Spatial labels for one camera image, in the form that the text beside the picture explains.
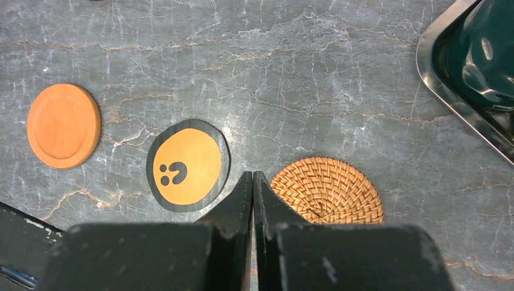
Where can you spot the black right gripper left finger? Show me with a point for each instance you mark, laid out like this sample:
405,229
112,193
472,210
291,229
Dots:
212,253

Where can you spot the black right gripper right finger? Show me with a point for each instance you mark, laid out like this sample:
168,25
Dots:
293,254

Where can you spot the dark green mug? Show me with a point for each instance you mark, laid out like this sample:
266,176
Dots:
480,56

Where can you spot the woven rattan coaster near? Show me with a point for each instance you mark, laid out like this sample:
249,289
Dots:
325,190

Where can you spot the orange black felt coaster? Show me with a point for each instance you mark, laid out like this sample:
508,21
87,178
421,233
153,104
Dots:
188,165

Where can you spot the light orange wooden coaster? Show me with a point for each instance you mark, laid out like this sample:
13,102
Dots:
63,125

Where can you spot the metal serving tray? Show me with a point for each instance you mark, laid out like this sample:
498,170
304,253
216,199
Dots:
495,127

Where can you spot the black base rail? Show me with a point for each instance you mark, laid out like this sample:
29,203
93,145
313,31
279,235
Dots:
26,244

